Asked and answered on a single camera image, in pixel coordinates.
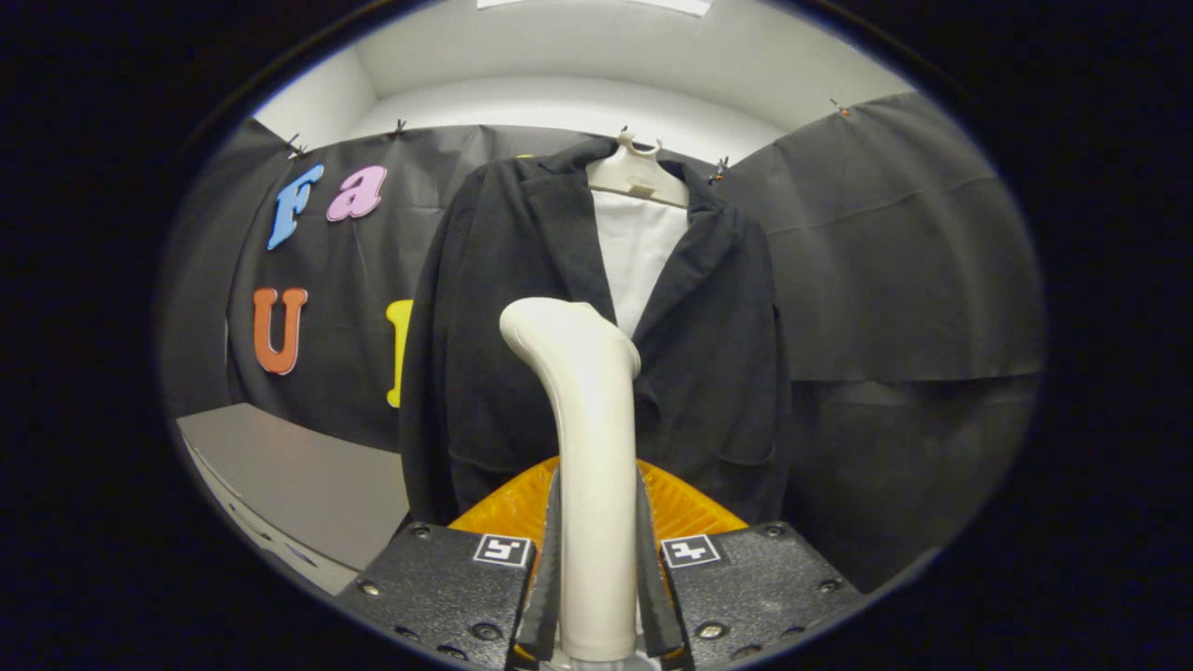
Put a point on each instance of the white plastic hanger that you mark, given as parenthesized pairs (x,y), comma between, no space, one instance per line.
(638,175)

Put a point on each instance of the row of small cloth clips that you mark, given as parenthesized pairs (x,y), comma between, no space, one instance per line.
(294,145)

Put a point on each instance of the black backdrop cloth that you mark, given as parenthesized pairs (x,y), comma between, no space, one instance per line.
(904,261)

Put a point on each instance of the white garment steamer head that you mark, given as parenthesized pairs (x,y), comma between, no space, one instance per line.
(596,447)

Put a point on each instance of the grey cabinet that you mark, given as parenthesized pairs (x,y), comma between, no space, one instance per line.
(298,485)

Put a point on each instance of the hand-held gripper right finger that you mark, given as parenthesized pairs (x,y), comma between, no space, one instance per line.
(652,596)

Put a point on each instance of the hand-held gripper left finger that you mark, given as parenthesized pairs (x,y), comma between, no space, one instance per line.
(552,596)

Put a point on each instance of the black button jacket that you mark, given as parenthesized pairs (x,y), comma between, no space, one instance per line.
(485,373)

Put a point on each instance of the ceiling light panel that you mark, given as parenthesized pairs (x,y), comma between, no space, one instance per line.
(596,5)

